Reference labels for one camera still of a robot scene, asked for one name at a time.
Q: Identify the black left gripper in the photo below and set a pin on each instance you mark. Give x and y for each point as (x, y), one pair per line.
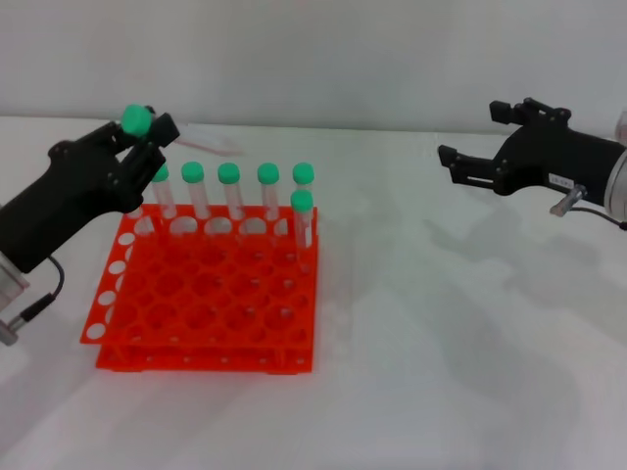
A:
(59, 205)

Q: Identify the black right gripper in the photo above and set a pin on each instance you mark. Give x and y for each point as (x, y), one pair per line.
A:
(548, 156)

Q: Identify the clear test tube green cap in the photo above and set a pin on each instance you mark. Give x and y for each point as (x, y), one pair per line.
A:
(136, 215)
(228, 173)
(303, 173)
(302, 200)
(164, 188)
(268, 173)
(136, 119)
(192, 172)

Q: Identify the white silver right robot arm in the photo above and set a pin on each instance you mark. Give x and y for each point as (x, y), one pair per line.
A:
(618, 186)

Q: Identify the orange plastic test tube rack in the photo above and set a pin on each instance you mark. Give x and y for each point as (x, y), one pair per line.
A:
(206, 294)

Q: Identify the silver right wrist plug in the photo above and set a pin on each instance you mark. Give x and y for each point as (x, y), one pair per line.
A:
(568, 201)

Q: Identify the silver wrist plug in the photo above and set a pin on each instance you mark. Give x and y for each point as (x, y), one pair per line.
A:
(29, 313)
(568, 201)

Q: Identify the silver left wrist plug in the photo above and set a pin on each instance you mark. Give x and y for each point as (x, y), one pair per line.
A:
(29, 313)

